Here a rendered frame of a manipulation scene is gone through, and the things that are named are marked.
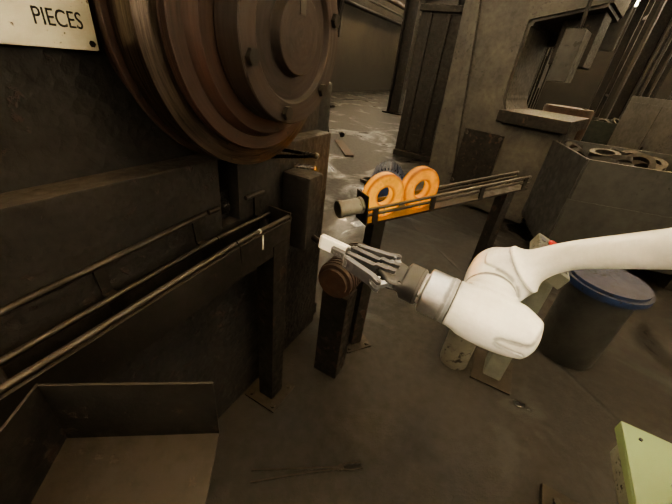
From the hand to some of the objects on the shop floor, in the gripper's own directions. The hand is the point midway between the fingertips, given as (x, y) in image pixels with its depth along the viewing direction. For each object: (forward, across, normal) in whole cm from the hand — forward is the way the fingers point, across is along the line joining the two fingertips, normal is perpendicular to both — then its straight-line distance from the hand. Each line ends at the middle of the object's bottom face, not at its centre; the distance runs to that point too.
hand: (334, 246), depth 70 cm
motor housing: (+3, +32, -75) cm, 82 cm away
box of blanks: (-111, +245, -65) cm, 276 cm away
